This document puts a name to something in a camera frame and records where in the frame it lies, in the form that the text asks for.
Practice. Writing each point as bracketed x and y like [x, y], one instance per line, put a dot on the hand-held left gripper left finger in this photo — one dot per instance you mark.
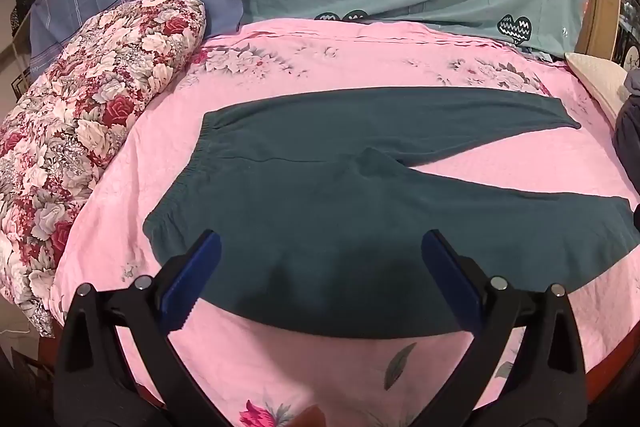
[192, 279]

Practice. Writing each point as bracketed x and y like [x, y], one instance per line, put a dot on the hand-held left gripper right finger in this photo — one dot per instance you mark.
[450, 279]

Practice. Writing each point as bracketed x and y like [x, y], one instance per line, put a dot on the dark green pants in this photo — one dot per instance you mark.
[325, 217]

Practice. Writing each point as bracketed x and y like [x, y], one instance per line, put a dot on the red floral quilt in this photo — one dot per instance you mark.
[100, 97]

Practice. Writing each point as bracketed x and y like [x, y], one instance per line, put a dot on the dark grey cloth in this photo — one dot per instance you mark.
[630, 137]

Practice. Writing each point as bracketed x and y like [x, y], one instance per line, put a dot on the pink floral bedsheet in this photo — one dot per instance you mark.
[350, 57]

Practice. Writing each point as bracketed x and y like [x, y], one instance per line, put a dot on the cream textured pillow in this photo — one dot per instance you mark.
[595, 77]

